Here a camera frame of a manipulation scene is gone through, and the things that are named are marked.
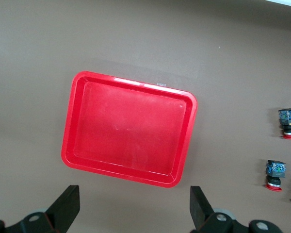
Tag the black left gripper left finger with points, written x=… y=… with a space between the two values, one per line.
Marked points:
x=60 y=208

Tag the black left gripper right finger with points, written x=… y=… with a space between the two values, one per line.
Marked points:
x=201 y=208

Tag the red button switch green mark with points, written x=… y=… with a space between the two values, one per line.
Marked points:
x=276 y=170

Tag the red button switch yellow label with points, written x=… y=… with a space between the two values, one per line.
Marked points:
x=289 y=117

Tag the red plastic tray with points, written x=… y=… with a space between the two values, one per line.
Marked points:
x=128 y=128

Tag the clear tape piece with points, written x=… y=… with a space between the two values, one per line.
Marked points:
x=161 y=84

